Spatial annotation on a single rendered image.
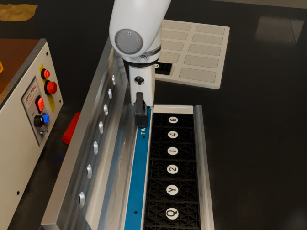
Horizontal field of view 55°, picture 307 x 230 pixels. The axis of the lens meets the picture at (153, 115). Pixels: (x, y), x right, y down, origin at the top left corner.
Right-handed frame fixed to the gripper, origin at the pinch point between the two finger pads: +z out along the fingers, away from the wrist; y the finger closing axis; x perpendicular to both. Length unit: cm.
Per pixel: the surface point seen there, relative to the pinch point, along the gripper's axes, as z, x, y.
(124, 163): 2.2, 2.7, -14.4
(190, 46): 3.2, -13.4, 38.7
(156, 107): 0.9, -3.1, 2.8
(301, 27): 4, -57, 58
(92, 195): -7.0, 5.4, -28.2
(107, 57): -17.0, 6.2, -3.9
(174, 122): 0.9, -7.7, -2.5
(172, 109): 1.1, -7.1, 2.3
